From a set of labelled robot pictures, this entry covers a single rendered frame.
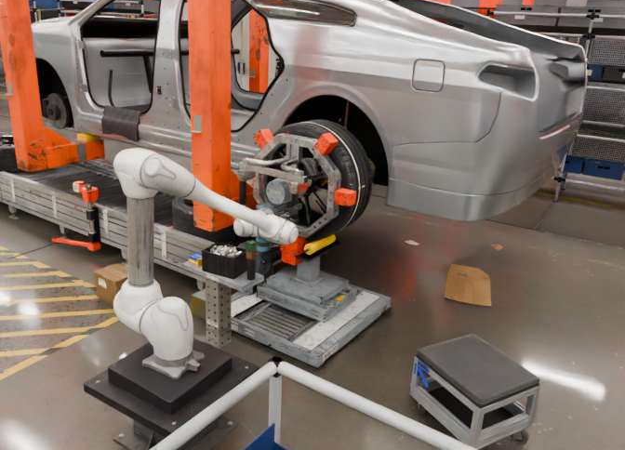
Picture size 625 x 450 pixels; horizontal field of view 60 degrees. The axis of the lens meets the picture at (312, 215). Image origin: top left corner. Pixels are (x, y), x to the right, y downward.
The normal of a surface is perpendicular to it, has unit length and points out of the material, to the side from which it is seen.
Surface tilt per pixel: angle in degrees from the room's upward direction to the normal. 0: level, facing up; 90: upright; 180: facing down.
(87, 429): 0
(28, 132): 90
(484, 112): 90
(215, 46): 90
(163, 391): 2
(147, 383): 2
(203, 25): 90
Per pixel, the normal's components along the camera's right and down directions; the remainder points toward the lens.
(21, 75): 0.82, 0.22
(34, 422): 0.04, -0.94
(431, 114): -0.57, 0.25
